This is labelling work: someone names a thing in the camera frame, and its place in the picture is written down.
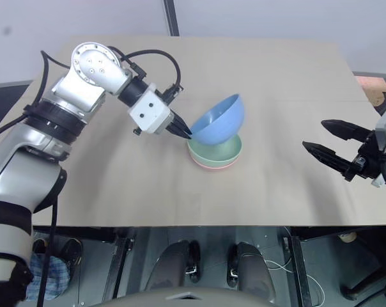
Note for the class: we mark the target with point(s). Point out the black round shoe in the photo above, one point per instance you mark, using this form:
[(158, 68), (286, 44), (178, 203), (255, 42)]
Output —
[(72, 252)]

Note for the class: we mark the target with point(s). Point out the grey robot torso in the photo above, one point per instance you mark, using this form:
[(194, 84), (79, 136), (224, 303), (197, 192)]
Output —
[(186, 299)]

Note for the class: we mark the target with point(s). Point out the dark rounded glossy shape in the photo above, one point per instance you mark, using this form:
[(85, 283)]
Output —
[(250, 265)]

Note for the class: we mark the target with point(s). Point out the black floor bracket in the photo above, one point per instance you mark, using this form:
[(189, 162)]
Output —
[(365, 286)]

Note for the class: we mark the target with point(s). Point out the blue plaid cloth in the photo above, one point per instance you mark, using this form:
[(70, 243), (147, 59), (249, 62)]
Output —
[(57, 275)]

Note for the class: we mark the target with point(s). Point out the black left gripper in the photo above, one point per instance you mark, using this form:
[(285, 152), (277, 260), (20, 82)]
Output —
[(172, 121)]

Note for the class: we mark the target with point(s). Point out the dark vertical pole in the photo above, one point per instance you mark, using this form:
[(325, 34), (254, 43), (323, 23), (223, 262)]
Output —
[(171, 16)]

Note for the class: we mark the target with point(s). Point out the pink bowl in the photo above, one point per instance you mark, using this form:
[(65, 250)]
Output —
[(212, 166)]

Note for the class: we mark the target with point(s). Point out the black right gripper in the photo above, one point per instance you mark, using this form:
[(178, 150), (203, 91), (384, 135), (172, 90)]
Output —
[(367, 160)]

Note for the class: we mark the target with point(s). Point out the green bowl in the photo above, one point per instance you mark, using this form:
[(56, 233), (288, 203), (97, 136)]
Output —
[(218, 152)]

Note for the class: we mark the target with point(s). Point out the blue bowl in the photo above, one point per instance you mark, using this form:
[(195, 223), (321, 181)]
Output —
[(220, 120)]

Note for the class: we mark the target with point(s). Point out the beige tape roll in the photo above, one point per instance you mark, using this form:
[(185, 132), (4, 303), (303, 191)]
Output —
[(347, 236)]

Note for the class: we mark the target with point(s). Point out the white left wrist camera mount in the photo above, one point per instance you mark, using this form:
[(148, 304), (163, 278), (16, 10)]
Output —
[(148, 110)]

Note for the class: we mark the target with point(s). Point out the brown cardboard box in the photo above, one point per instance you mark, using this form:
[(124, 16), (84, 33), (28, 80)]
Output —
[(370, 88)]

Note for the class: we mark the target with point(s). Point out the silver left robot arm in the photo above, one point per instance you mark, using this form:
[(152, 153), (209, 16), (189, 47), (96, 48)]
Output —
[(90, 73)]

